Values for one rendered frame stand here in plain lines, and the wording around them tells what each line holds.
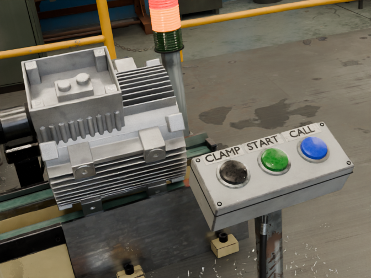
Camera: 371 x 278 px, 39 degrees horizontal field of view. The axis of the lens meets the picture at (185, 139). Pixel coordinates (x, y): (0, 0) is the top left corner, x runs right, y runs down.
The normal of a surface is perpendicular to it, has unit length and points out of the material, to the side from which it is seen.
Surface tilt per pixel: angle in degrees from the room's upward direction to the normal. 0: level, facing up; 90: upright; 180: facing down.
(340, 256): 0
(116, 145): 23
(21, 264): 90
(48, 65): 113
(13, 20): 90
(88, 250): 90
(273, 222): 90
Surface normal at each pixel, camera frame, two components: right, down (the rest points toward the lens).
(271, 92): -0.11, -0.88
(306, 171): 0.07, -0.61
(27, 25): 0.22, 0.43
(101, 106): 0.30, 0.73
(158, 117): 0.18, -0.11
